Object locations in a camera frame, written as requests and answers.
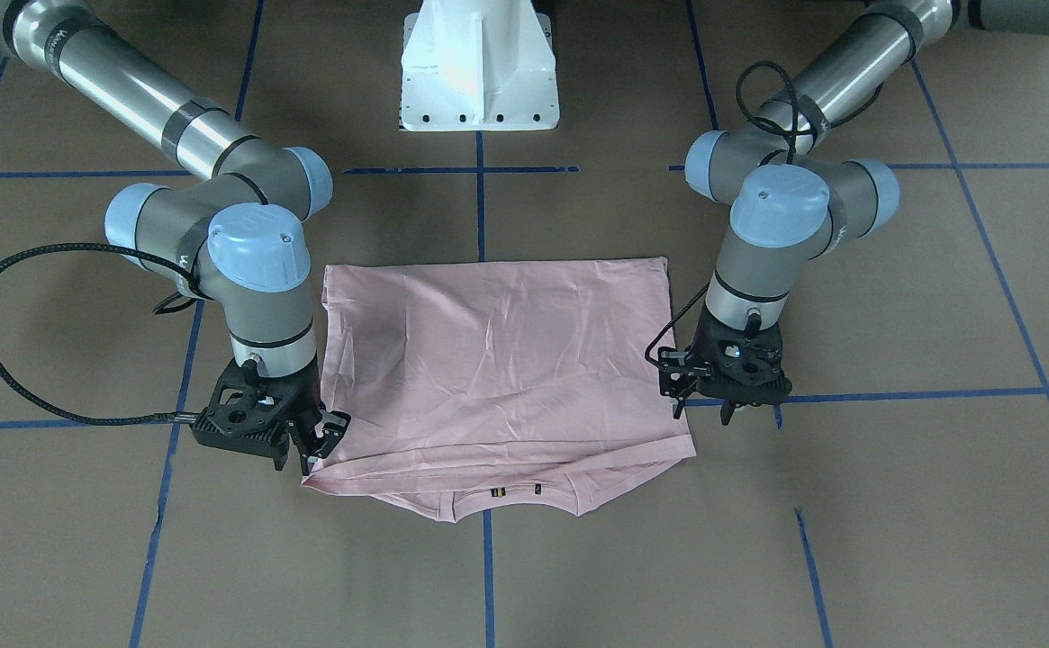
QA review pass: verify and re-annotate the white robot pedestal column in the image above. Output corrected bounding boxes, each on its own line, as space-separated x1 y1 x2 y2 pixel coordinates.
398 1 561 132

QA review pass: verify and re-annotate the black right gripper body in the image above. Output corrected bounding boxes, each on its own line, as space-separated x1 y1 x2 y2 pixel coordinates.
254 373 325 442

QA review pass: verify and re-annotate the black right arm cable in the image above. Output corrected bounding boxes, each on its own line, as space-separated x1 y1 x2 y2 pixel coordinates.
0 241 210 427

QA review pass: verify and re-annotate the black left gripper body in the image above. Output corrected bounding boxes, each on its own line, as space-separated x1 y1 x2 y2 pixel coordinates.
692 307 792 406

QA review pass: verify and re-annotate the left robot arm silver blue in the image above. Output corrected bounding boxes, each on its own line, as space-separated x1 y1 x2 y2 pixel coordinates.
645 1 1049 424

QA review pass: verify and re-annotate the pink Snoopy t-shirt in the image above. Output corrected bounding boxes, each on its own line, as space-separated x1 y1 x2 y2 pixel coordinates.
303 257 695 524

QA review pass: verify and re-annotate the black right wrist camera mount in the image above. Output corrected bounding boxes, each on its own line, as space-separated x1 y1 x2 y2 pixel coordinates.
190 360 290 471

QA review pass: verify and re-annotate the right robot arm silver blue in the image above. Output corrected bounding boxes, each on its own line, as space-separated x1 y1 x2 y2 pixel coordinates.
0 1 350 476

